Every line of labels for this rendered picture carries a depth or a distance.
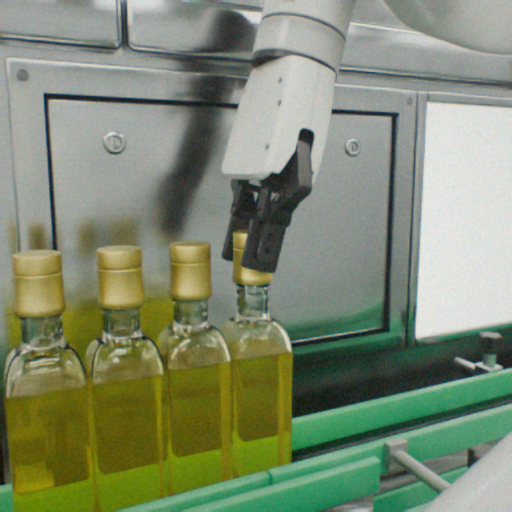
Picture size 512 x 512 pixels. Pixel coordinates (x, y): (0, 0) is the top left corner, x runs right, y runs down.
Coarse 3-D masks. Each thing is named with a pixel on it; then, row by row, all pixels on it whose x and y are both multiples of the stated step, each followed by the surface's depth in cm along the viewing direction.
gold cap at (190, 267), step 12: (180, 252) 42; (192, 252) 42; (204, 252) 43; (180, 264) 42; (192, 264) 42; (204, 264) 43; (180, 276) 42; (192, 276) 42; (204, 276) 43; (180, 288) 43; (192, 288) 42; (204, 288) 43
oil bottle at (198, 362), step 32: (160, 352) 44; (192, 352) 42; (224, 352) 43; (192, 384) 42; (224, 384) 44; (192, 416) 43; (224, 416) 44; (192, 448) 43; (224, 448) 45; (192, 480) 44; (224, 480) 45
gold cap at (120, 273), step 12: (96, 252) 40; (108, 252) 39; (120, 252) 39; (132, 252) 40; (108, 264) 39; (120, 264) 39; (132, 264) 40; (108, 276) 39; (120, 276) 40; (132, 276) 40; (108, 288) 40; (120, 288) 40; (132, 288) 40; (108, 300) 40; (120, 300) 40; (132, 300) 40; (144, 300) 42
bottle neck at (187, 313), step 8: (176, 304) 43; (184, 304) 43; (192, 304) 43; (200, 304) 43; (176, 312) 44; (184, 312) 43; (192, 312) 43; (200, 312) 43; (176, 320) 44; (184, 320) 43; (192, 320) 43; (200, 320) 43
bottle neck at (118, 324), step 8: (104, 312) 41; (112, 312) 40; (120, 312) 40; (128, 312) 40; (136, 312) 41; (104, 320) 41; (112, 320) 40; (120, 320) 40; (128, 320) 41; (136, 320) 41; (104, 328) 41; (112, 328) 40; (120, 328) 40; (128, 328) 41; (136, 328) 41; (104, 336) 41; (112, 336) 40; (120, 336) 40; (128, 336) 41
